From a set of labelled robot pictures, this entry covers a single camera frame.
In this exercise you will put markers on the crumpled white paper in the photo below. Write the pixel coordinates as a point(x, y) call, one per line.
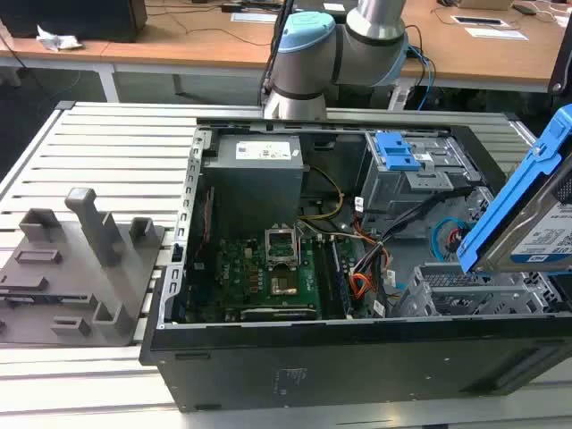
point(58, 40)

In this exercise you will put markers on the RAM stick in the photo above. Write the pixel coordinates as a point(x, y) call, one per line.
point(342, 281)

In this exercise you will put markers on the hard disk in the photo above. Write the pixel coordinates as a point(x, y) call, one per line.
point(505, 210)

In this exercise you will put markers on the black power adapter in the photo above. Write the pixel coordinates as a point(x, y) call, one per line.
point(232, 7)

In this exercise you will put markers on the black graphics card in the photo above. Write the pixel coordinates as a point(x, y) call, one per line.
point(272, 311)

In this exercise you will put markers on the white paper sheet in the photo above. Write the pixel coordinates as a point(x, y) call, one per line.
point(496, 33)
point(254, 18)

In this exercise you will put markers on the green motherboard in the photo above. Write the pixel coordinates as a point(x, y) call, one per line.
point(241, 272)

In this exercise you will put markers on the black open PC case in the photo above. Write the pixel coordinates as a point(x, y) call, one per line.
point(313, 366)

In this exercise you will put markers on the wooden desk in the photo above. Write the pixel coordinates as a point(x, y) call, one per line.
point(187, 44)

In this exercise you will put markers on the grey metal drive cage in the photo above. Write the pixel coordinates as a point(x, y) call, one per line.
point(402, 187)

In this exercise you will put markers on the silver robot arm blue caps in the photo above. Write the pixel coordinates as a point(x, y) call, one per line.
point(308, 67)

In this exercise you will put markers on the grey parts rack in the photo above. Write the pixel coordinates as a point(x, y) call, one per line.
point(76, 286)

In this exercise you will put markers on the CPU socket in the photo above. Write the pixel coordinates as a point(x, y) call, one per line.
point(284, 286)

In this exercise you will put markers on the grey power supply unit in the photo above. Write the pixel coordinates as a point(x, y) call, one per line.
point(250, 187)

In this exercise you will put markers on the grey metal disk bay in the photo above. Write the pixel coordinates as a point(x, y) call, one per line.
point(447, 295)

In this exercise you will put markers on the black box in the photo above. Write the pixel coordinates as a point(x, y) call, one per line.
point(71, 18)

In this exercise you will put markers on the blue plastic drive latch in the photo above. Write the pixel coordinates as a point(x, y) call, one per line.
point(395, 154)

